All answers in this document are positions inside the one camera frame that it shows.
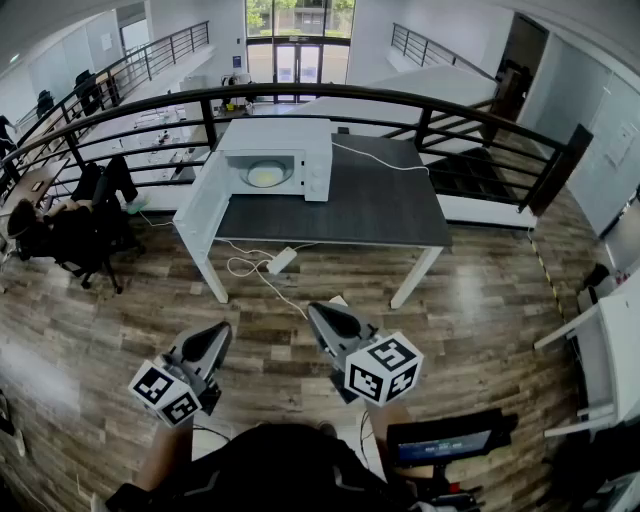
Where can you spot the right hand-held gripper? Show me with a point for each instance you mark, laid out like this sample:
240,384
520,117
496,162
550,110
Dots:
382,370

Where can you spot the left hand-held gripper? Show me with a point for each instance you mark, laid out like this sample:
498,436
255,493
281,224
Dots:
165,390

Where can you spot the yellow plate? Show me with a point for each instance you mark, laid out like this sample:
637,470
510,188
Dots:
265,176

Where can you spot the white microwave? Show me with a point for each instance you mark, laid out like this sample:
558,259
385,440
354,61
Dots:
280,135

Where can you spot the person's left forearm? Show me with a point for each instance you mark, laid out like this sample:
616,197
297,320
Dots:
167,450

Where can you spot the person's grey shoe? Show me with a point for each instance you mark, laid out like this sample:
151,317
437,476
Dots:
327,429

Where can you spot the dark table with white legs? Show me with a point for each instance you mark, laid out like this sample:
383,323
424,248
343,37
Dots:
375,210

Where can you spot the person's black clothing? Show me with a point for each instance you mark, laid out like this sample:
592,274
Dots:
280,470

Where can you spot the seated person in black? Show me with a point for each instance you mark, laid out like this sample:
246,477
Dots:
85,252

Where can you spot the black screen device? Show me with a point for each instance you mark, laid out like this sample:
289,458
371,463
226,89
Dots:
450,440

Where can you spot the yellow black floor tape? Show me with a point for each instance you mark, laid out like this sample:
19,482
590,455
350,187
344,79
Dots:
546,275

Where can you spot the long white table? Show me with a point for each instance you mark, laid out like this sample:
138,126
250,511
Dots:
150,125

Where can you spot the brown wooden desk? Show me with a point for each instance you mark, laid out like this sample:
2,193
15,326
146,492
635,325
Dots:
35,182

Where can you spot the black curved metal railing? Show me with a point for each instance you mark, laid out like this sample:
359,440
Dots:
320,91

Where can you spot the coat rack with clothes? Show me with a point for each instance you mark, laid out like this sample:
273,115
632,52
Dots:
235,87

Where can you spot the white cabinet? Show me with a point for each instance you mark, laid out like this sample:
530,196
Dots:
194,83

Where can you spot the black bag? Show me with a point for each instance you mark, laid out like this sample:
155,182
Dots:
596,276

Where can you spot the glass entrance doors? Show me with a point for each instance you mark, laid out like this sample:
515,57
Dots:
297,62

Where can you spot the white desk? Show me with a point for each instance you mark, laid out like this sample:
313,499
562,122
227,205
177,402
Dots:
620,350

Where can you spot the black straight metal railing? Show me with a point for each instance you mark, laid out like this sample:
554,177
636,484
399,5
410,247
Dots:
150,52
425,47

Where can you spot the large glass window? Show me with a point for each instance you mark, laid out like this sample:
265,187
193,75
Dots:
300,17

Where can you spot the brown wooden door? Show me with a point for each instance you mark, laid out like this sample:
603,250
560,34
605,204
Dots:
522,55

